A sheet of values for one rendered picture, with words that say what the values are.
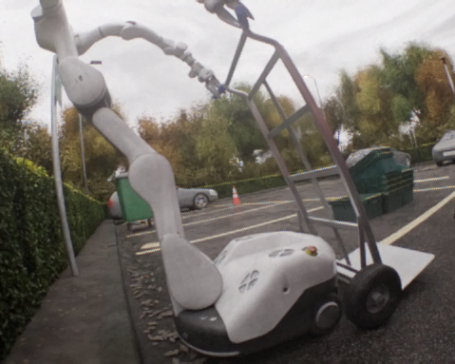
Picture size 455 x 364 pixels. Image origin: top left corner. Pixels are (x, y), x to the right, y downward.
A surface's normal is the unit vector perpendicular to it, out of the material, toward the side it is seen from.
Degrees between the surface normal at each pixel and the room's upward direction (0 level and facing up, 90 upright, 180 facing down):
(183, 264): 90
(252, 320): 90
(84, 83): 90
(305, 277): 90
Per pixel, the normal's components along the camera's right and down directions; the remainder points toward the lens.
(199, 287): 0.26, -0.07
